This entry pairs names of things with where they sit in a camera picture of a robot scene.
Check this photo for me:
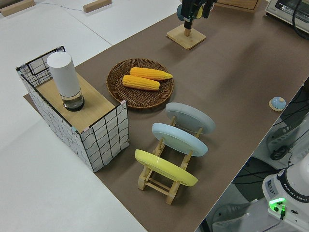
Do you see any black hanging cable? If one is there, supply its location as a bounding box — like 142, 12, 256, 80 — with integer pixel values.
291, 0, 309, 41

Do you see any wooden plate rack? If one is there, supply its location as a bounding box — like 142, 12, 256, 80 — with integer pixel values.
137, 115, 204, 205

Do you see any white cylindrical bottle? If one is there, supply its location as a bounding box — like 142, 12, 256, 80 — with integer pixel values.
46, 52, 85, 112

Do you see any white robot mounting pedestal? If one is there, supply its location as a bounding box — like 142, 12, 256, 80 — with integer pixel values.
200, 199, 273, 232

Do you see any round wicker basket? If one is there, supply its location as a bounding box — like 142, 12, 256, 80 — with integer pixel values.
106, 58, 175, 110

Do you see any wooden mug tree stand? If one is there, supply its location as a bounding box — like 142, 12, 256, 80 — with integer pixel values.
166, 23, 207, 51

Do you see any grid-paper wire rack with board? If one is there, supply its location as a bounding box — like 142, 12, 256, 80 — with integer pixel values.
15, 45, 130, 173

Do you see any wooden drawer cabinet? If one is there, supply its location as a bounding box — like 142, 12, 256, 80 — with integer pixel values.
214, 0, 262, 14

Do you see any wooden block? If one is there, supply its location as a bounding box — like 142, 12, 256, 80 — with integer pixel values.
83, 0, 112, 14
0, 0, 36, 17

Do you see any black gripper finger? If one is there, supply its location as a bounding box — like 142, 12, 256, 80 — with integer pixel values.
181, 0, 201, 29
202, 0, 215, 19

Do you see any black floor cable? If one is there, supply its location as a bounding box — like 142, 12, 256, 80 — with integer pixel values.
233, 166, 278, 187

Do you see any green cable plug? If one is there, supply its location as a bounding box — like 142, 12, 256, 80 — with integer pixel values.
277, 205, 287, 220

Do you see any brown table mat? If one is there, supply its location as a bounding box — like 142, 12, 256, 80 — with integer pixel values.
23, 0, 309, 232

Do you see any light blue plate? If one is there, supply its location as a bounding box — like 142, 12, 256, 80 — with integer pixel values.
151, 122, 209, 158

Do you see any thin blue wire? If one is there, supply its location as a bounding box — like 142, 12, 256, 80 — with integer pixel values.
35, 1, 85, 12

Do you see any cream toaster oven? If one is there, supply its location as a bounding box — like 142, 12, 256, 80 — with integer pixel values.
264, 0, 309, 30

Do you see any grey plate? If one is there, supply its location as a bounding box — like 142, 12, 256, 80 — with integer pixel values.
165, 102, 216, 138

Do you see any yellow corn cob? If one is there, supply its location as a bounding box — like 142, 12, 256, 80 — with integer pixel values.
129, 67, 174, 81
122, 74, 160, 91

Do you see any dark blue mug yellow inside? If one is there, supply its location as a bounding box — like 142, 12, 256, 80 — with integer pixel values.
176, 4, 204, 21

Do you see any yellow plate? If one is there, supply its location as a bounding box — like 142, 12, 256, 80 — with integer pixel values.
134, 149, 199, 187

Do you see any blue dome bell wooden base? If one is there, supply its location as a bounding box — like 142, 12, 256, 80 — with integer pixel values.
268, 96, 287, 112

